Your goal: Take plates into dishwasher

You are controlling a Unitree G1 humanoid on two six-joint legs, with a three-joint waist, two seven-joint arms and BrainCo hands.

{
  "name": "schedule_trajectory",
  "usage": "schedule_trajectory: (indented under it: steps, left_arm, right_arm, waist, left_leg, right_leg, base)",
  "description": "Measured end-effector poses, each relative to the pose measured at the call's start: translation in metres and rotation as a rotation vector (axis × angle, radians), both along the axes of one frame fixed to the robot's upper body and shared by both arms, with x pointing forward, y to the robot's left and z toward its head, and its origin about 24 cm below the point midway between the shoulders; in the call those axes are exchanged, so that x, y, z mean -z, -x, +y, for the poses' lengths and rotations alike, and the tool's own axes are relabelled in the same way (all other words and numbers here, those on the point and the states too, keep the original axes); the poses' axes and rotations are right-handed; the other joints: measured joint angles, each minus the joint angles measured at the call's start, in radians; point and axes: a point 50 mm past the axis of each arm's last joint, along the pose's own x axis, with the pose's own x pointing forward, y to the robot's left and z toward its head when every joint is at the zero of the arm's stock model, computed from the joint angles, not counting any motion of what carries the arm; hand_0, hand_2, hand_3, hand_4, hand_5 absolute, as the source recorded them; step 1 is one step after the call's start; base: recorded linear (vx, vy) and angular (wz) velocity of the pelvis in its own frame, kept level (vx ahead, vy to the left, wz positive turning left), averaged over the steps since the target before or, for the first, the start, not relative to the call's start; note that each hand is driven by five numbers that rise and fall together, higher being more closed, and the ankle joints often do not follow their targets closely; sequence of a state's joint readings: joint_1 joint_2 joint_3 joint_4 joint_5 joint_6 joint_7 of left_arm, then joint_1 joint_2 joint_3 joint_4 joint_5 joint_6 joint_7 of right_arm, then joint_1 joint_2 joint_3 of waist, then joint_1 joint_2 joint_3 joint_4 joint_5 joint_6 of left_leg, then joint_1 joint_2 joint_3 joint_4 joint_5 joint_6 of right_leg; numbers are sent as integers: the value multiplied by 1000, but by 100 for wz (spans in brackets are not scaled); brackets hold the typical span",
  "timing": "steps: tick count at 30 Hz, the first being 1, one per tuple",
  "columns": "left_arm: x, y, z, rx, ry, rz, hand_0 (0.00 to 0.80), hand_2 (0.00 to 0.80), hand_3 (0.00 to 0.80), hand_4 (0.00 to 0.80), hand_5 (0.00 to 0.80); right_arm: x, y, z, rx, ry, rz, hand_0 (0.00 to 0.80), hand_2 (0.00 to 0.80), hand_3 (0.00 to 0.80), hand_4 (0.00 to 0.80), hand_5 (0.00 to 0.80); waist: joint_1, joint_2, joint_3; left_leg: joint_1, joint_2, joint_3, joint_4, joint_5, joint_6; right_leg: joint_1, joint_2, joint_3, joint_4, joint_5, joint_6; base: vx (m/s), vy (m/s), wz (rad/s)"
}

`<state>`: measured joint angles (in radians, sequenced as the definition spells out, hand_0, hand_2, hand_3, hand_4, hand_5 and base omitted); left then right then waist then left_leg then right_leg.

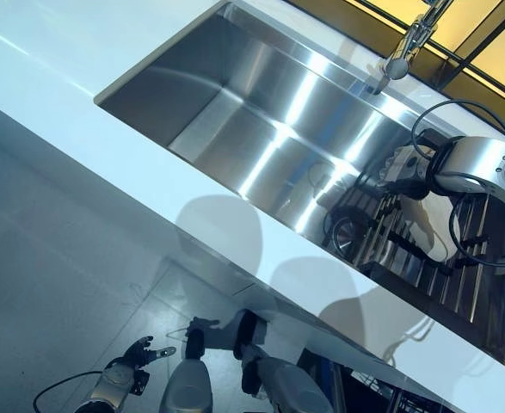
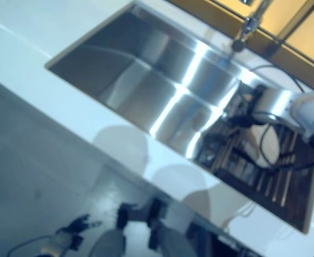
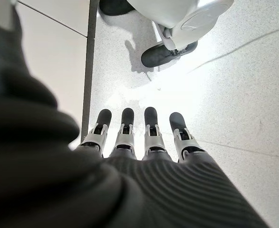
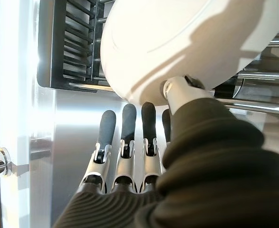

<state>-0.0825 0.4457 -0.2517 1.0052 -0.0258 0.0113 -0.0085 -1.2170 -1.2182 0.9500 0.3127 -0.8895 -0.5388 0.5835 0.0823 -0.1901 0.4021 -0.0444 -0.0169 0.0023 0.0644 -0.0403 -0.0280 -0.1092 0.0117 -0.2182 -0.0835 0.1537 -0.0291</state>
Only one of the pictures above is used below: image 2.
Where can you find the beige ceramic plate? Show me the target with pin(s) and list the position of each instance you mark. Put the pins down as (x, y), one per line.
(271, 150)

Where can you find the stainless steel kitchen sink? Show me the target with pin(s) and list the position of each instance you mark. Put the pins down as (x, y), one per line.
(146, 80)

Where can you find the dark robot right hand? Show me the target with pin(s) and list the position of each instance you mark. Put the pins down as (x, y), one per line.
(254, 115)

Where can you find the chrome gooseneck kitchen faucet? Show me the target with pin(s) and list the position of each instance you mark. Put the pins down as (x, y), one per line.
(250, 24)

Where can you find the wide glossy white cabinet door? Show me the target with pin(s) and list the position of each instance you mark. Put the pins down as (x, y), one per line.
(39, 160)

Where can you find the black sink dish rack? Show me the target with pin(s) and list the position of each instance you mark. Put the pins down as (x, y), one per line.
(293, 187)

